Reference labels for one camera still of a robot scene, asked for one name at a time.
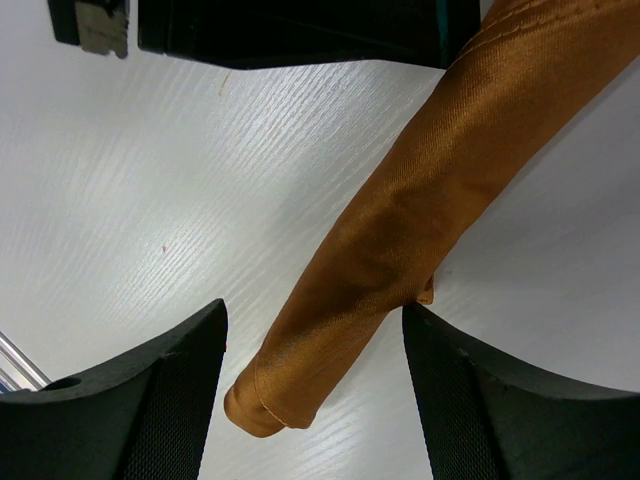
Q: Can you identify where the brown cloth napkin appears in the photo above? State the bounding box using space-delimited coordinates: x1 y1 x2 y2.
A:
224 1 639 438

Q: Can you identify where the aluminium mounting rail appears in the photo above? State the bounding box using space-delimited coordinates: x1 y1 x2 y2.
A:
0 333 51 394

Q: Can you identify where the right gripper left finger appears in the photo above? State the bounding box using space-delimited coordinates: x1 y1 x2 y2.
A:
1 299 228 479

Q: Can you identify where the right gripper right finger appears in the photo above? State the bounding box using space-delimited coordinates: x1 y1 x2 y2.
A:
402 303 639 479

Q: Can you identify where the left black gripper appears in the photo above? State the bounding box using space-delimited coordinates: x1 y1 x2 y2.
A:
138 0 481 69

